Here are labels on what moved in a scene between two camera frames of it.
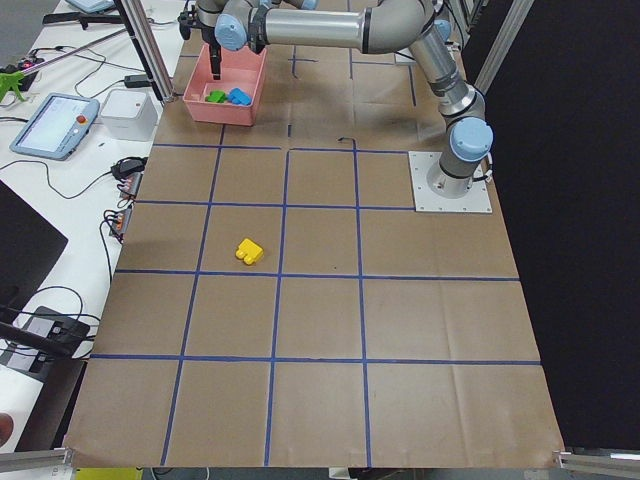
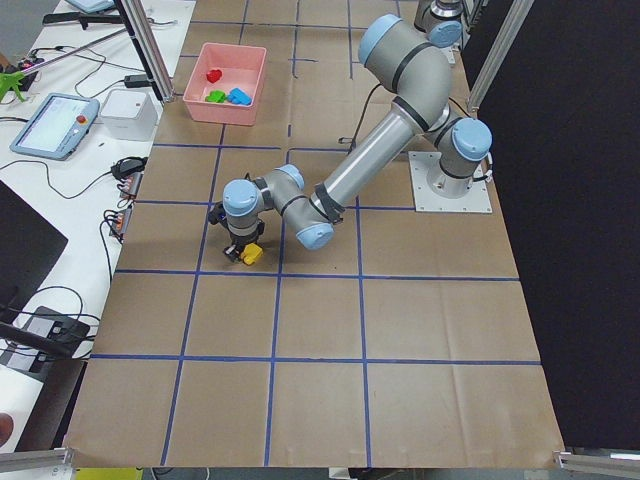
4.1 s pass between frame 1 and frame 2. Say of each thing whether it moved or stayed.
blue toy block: stayed
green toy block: stayed
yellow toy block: stayed
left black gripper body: moved
